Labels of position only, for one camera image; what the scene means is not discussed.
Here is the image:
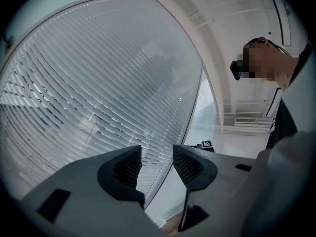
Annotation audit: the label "white ceiling air vent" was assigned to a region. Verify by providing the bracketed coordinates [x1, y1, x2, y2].
[234, 117, 256, 124]

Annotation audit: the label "black head-mounted camera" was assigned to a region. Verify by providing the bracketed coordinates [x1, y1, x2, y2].
[229, 59, 245, 81]

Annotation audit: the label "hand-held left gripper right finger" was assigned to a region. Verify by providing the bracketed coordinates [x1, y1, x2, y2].
[173, 144, 257, 237]

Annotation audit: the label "white window blinds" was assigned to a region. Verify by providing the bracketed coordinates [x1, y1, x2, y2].
[0, 0, 204, 207]

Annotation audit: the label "person in white shirt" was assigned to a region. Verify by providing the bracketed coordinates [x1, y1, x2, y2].
[265, 42, 316, 149]

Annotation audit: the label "long ceiling light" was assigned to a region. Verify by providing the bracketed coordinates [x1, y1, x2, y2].
[266, 0, 293, 47]

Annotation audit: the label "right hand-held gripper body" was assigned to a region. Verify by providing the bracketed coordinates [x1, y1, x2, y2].
[190, 139, 215, 153]

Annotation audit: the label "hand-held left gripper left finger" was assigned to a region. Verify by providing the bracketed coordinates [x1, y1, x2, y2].
[14, 145, 163, 237]

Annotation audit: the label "person's head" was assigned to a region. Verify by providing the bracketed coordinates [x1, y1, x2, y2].
[237, 36, 301, 91]

